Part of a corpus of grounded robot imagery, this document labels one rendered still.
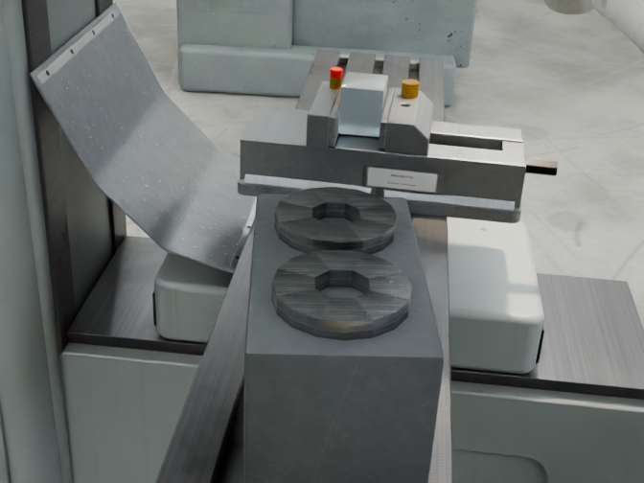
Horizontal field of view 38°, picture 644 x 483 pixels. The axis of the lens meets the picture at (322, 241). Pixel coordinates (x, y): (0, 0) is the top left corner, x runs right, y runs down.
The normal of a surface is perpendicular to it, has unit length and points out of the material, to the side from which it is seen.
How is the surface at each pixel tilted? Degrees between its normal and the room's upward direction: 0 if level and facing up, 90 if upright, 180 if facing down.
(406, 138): 90
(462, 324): 90
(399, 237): 0
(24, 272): 89
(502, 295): 0
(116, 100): 63
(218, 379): 0
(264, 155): 90
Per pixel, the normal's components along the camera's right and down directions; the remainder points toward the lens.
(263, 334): 0.04, -0.88
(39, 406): 0.68, 0.36
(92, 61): 0.91, -0.32
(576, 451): -0.11, 0.47
